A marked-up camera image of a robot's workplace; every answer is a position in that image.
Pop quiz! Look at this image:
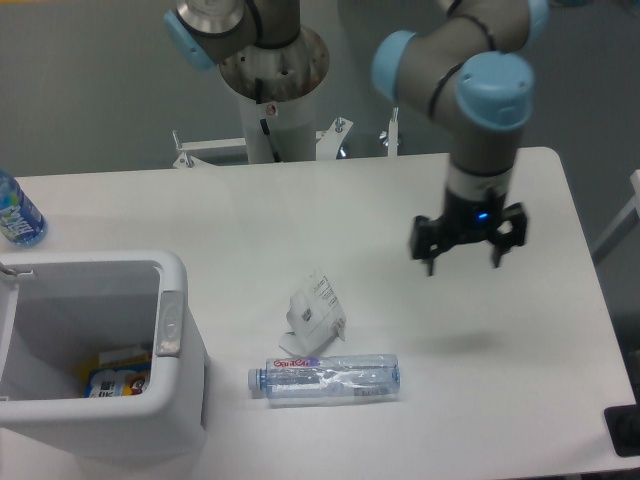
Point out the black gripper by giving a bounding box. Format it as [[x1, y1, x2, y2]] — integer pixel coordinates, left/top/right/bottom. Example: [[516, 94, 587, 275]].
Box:
[[411, 188, 528, 276]]

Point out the white paper wrapper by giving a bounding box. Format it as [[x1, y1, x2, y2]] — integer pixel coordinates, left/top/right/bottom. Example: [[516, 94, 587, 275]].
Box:
[[279, 269, 346, 357]]

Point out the clear plastic bottle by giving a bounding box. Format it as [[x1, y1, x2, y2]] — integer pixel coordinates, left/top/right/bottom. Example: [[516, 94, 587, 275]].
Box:
[[247, 354, 401, 401]]

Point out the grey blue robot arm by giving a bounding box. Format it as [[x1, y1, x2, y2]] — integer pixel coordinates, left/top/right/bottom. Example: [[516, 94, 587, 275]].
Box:
[[163, 1, 549, 266]]

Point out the white plastic trash can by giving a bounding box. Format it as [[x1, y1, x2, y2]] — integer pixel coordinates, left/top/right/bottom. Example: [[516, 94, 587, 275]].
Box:
[[1, 250, 209, 457]]

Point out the white metal stand leg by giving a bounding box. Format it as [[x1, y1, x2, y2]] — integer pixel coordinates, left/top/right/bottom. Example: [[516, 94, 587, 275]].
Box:
[[591, 170, 639, 265]]

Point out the black clamp at table edge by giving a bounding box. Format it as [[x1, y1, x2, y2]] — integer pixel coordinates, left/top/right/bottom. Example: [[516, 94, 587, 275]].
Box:
[[604, 404, 639, 458]]

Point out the colourful snack package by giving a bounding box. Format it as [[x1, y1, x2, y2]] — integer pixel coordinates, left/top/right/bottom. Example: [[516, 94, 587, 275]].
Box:
[[84, 346, 152, 398]]

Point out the blue labelled water bottle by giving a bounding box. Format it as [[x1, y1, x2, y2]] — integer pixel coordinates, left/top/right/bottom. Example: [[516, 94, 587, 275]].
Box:
[[1, 171, 48, 247]]

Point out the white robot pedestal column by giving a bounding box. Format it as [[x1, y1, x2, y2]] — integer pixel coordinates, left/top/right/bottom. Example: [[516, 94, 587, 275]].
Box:
[[219, 26, 329, 164]]

